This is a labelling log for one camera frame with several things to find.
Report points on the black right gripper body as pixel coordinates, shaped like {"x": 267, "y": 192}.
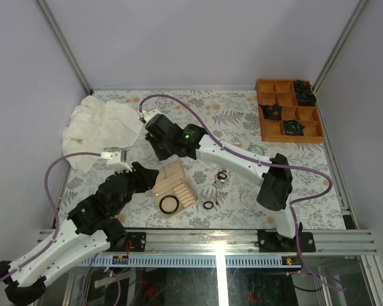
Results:
{"x": 162, "y": 149}

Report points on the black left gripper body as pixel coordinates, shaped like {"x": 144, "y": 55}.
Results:
{"x": 129, "y": 175}

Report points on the beige jewelry box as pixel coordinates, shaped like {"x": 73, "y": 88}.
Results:
{"x": 172, "y": 181}

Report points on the black bangle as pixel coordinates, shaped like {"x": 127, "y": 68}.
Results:
{"x": 169, "y": 204}

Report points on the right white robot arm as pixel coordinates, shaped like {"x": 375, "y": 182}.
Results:
{"x": 196, "y": 142}

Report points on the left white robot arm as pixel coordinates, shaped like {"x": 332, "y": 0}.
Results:
{"x": 90, "y": 227}

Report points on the white crumpled cloth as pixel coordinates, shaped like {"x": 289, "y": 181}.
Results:
{"x": 96, "y": 125}

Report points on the floral patterned tablecloth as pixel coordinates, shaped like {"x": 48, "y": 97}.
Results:
{"x": 210, "y": 169}

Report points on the black flower orange dots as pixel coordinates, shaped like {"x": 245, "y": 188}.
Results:
{"x": 271, "y": 112}

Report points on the orange wooden divided tray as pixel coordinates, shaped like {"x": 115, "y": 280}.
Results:
{"x": 282, "y": 92}

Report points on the black flower green swirls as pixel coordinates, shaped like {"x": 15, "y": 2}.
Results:
{"x": 293, "y": 127}

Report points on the black fabric flower top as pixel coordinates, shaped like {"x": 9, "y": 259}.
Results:
{"x": 301, "y": 85}

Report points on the black fabric flower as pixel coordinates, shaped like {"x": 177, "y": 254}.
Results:
{"x": 301, "y": 85}
{"x": 306, "y": 98}

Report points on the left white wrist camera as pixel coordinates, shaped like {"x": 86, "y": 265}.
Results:
{"x": 114, "y": 162}

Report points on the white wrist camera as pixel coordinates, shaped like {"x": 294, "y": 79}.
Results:
{"x": 114, "y": 162}
{"x": 146, "y": 116}

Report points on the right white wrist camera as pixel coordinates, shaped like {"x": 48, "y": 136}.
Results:
{"x": 146, "y": 116}

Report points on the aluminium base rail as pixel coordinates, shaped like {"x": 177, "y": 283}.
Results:
{"x": 194, "y": 248}

